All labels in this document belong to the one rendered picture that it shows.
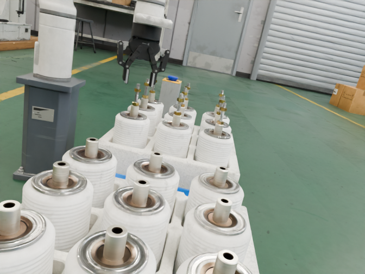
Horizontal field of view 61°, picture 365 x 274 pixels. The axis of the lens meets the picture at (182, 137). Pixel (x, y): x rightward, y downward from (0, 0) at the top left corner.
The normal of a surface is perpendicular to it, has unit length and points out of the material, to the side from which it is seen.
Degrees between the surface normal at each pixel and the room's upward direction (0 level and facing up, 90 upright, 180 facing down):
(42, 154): 90
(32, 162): 90
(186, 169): 90
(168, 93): 90
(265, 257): 0
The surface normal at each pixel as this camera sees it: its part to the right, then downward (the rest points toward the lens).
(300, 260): 0.19, -0.93
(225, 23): 0.02, 0.31
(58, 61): 0.50, 0.36
